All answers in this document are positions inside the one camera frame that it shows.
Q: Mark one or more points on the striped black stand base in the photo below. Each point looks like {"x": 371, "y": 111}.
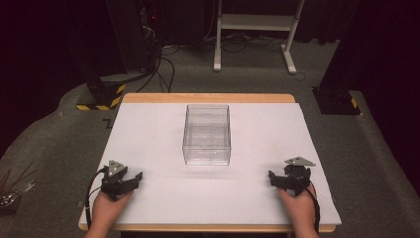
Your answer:
{"x": 105, "y": 95}

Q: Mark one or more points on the clear plastic box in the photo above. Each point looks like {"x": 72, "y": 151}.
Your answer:
{"x": 206, "y": 139}

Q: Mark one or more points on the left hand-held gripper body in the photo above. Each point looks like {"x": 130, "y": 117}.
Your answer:
{"x": 114, "y": 183}

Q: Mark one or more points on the person's right hand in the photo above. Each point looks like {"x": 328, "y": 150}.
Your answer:
{"x": 300, "y": 211}

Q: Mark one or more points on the white metal stand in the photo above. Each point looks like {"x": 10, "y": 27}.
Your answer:
{"x": 257, "y": 22}

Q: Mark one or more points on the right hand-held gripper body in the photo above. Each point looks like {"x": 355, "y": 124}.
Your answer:
{"x": 296, "y": 178}

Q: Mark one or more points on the brown sticks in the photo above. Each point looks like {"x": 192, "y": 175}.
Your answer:
{"x": 16, "y": 177}

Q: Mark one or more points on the white table sheet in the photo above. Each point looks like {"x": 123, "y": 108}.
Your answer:
{"x": 155, "y": 132}

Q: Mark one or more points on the metal tool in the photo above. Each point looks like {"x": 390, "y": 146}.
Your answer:
{"x": 13, "y": 196}

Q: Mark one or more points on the black equipment rack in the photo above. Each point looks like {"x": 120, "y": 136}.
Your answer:
{"x": 135, "y": 36}

